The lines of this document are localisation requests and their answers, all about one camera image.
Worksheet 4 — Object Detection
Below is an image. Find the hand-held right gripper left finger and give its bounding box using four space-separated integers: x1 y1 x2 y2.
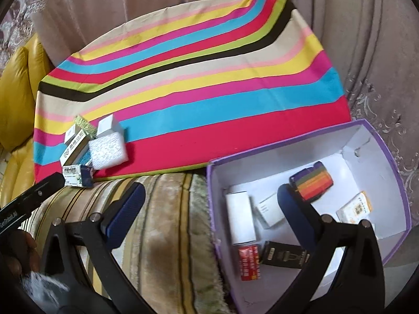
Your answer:
39 183 146 314

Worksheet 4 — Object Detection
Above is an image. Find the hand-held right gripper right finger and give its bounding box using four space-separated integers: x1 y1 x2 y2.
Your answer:
262 183 385 314

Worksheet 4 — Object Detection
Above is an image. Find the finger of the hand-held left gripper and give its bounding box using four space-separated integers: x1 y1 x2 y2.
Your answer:
13 174 66 211

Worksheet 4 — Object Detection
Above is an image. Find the white medicine box red figure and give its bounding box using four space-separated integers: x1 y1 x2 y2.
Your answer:
255 194 289 229

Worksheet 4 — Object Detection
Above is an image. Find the blue and white box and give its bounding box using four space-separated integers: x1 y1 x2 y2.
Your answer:
62 164 95 188

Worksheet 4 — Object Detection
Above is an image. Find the rainbow striped luggage strap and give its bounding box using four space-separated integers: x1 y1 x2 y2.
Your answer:
290 161 334 203

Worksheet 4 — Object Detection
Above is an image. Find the long white box gold print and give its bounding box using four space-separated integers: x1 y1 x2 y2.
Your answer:
60 131 90 167

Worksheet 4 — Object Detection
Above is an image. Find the black box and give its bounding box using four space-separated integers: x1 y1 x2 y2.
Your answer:
260 240 310 270

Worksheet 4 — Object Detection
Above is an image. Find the tall white box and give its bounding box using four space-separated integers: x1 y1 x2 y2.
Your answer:
225 192 256 245

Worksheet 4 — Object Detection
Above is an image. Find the tiny white box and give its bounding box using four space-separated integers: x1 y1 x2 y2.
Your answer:
64 127 81 144

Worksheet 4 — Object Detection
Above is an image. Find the white box pink flower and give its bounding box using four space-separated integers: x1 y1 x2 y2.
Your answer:
88 131 129 171

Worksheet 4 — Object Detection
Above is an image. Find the white orange tissue packet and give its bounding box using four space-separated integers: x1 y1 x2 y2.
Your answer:
335 191 374 225

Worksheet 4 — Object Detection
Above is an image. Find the red and blue printed box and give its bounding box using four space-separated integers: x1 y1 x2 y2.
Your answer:
237 244 262 281

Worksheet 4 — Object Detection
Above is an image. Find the purple storage box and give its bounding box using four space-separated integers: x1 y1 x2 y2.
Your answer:
206 119 412 314

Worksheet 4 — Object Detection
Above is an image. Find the green patterned small box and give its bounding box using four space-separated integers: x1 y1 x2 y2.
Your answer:
74 115 99 138

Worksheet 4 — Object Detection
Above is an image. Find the small white box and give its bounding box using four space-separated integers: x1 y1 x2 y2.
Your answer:
97 114 126 138

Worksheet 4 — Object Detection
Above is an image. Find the person's left hand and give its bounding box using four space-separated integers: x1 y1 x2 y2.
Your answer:
0 231 38 278

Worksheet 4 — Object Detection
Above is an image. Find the green gold striped plush cushion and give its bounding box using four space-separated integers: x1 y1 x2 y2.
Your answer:
18 172 230 314

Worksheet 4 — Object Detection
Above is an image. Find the yellow leather sofa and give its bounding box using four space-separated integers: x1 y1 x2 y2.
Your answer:
0 34 54 203

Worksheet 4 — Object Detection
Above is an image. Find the colourful striped cloth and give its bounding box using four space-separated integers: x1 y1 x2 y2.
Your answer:
33 0 351 184

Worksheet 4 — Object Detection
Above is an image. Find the pinkish brown sofa throw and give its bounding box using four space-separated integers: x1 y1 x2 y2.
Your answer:
0 0 419 269

